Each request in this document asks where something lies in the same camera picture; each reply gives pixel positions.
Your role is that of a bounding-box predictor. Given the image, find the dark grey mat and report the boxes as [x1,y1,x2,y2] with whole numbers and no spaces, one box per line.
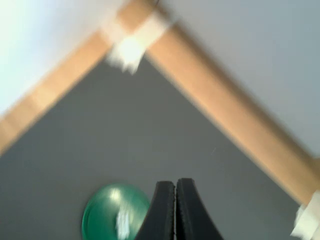
[0,56,301,240]

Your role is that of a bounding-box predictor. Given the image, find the white partition panel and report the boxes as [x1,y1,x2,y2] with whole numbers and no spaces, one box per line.
[0,0,131,118]

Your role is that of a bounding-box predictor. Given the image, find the white tape on mat corner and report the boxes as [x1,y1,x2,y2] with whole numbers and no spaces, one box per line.
[289,189,320,240]
[101,11,173,75]

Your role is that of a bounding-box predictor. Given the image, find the round green lid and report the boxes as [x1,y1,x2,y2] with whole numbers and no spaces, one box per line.
[81,183,152,240]

